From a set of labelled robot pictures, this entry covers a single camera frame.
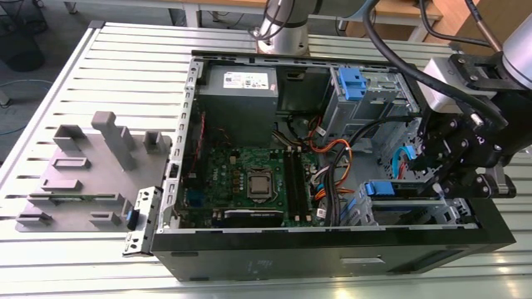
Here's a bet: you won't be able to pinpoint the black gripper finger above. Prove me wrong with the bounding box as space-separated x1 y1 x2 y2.
432 166 518 201
409 115 473 180

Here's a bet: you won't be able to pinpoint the blue data wire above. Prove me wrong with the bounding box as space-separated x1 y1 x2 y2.
392 145 416 181

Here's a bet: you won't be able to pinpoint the hard disk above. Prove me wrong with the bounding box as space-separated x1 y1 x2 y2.
341 181 445 225

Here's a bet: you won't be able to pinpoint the silver disk bay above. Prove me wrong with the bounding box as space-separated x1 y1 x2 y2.
340 179 469 227

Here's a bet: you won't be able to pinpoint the silver drive cage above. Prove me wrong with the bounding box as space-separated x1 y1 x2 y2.
322 65 420 141

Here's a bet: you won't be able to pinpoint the blue drive cage latch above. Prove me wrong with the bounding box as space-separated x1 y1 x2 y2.
338 67 369 101

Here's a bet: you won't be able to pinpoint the black RAM slot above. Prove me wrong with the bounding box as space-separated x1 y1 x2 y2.
284 146 304 222

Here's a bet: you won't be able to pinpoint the wooden top desk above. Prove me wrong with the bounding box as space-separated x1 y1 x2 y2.
165 0 444 43

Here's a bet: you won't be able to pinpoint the brown wooden cabinet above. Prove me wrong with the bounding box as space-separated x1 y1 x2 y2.
424 0 532 84

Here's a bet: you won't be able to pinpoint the silver CPU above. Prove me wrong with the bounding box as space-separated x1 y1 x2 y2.
248 174 270 194

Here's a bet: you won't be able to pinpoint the black PC case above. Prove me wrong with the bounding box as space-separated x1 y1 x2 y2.
149 49 517 283

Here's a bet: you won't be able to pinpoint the CPU socket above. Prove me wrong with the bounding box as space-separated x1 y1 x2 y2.
244 167 278 205

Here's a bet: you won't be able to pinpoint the silver power supply unit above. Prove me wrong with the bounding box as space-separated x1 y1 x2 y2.
194 65 278 149

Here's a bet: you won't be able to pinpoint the black graphics card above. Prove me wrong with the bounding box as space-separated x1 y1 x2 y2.
210 207 286 229

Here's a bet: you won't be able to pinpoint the green motherboard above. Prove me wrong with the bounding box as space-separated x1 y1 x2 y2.
173 145 332 228

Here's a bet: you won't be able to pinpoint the blue expansion slot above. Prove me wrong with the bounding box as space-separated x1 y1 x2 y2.
185 190 205 209

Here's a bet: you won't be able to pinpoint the grey parts rack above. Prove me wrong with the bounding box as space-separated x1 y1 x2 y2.
14 110 173 233

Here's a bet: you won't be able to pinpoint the green RAM stick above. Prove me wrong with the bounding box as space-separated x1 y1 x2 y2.
49 193 120 202

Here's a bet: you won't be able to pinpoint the black round waste bin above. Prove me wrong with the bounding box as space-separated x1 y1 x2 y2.
0 31 45 73

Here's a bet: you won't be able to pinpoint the black mesh chair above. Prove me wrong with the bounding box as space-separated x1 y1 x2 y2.
0 0 49 35

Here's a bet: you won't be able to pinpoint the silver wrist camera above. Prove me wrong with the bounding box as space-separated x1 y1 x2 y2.
416 57 473 112

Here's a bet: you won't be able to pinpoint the black camera bracket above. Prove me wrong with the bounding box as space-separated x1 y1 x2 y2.
449 52 516 93

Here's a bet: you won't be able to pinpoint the multicolour power supply wires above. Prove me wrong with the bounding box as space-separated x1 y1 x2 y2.
272 115 357 202

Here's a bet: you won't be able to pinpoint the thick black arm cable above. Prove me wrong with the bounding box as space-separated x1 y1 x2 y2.
361 0 510 128

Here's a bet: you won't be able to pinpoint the thin brown arm cable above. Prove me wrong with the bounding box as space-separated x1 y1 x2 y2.
464 0 504 53

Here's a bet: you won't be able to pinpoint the red black fan wire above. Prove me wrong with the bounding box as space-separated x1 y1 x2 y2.
189 111 208 180

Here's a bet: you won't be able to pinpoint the silver card retention bracket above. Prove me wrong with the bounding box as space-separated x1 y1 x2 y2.
121 186 164 259

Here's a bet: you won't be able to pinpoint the white floor cable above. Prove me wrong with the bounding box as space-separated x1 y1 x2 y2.
0 78 53 93

